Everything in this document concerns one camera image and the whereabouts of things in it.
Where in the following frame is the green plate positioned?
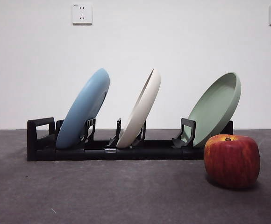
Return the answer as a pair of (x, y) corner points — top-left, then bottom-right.
(187, 71), (242, 148)

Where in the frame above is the red apple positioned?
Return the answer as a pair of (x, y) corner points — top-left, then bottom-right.
(203, 134), (261, 189)

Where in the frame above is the black plate rack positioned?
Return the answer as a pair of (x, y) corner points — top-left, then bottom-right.
(27, 117), (234, 162)

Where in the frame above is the cream plate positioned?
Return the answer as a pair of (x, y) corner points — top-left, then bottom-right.
(116, 68), (162, 149)

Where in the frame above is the blue plate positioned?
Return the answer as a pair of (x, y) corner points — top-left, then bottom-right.
(55, 68), (111, 150)

